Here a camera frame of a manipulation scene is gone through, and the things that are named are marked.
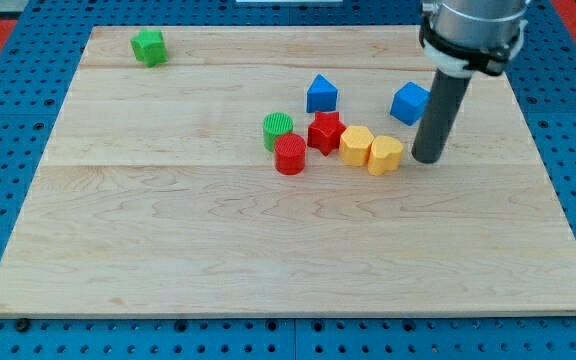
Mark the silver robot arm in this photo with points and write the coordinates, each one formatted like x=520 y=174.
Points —
x=463 y=37

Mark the yellow heart block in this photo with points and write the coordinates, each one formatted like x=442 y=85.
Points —
x=385 y=155

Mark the red cylinder block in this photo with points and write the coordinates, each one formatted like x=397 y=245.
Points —
x=290 y=150

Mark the green cylinder block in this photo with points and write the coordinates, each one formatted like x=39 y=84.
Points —
x=274 y=125

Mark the red star block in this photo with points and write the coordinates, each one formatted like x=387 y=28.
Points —
x=325 y=131

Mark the yellow hexagon block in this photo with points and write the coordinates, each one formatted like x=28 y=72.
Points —
x=354 y=145

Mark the blue triangle block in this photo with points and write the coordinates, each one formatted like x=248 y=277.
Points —
x=321 y=95

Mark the light wooden board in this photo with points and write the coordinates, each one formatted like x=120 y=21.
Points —
x=155 y=196

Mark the blue cube block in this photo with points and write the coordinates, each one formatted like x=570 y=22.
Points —
x=409 y=102

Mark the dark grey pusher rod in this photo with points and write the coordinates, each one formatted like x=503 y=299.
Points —
x=445 y=99

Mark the green star block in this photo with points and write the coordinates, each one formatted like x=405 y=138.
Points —
x=149 y=47

